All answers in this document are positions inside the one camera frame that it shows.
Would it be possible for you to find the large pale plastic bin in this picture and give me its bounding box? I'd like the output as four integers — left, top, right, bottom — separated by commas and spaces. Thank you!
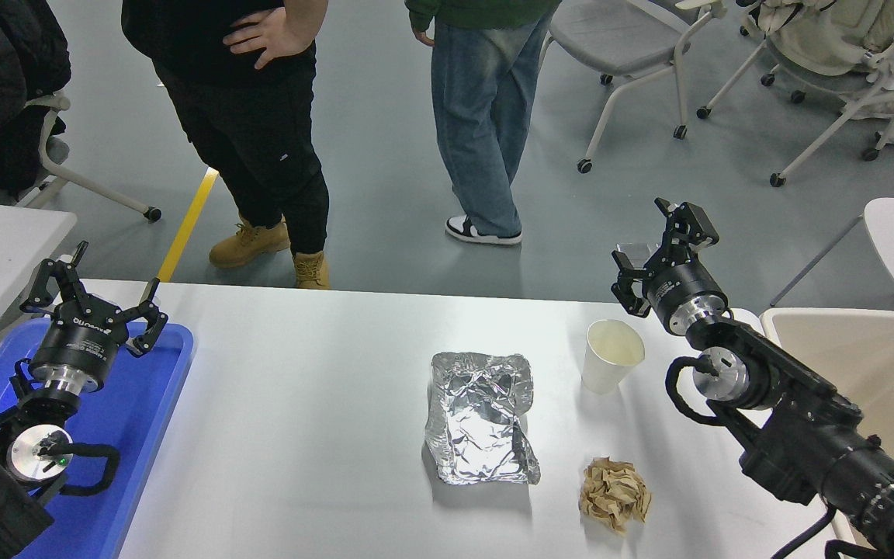
759, 307, 894, 559

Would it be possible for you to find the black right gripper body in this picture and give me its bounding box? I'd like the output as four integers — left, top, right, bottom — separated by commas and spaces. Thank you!
643, 255, 728, 318

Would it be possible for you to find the cream jacket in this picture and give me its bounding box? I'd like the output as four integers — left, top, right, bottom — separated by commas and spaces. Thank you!
754, 0, 894, 77

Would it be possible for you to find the blue plastic tray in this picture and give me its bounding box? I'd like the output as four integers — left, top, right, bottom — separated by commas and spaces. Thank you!
0, 317, 196, 559

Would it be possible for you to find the silver foil tray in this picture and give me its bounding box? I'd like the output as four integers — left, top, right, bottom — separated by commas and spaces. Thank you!
424, 351, 542, 487

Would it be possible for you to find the white frame wheeled chair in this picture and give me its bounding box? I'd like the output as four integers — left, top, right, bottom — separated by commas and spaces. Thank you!
697, 0, 894, 188

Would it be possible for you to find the grey seat wheeled chair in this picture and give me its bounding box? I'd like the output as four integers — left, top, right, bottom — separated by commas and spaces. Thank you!
538, 0, 727, 174

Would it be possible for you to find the tan paper ball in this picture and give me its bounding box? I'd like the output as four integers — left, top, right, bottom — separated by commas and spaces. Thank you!
578, 457, 653, 536

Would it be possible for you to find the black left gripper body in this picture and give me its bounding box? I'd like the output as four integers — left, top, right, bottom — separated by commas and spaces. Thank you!
29, 301, 131, 384

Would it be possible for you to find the white paper cup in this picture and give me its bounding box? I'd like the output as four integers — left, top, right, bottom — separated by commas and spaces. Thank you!
580, 319, 646, 395

